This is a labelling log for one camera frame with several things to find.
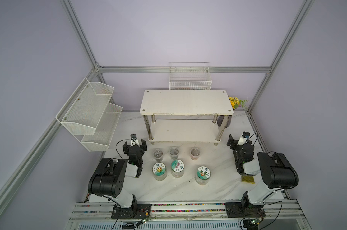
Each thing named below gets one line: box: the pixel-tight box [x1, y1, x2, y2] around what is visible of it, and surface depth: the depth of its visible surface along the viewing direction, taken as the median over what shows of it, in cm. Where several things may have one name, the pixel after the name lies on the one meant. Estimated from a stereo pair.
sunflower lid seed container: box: [151, 161, 168, 182], surface depth 82 cm
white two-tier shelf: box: [139, 90, 234, 146], surface depth 84 cm
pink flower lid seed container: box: [170, 159, 185, 179], surface depth 83 cm
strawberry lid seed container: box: [195, 165, 211, 186], surface depth 80 cm
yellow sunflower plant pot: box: [228, 96, 248, 111], surface depth 93 cm
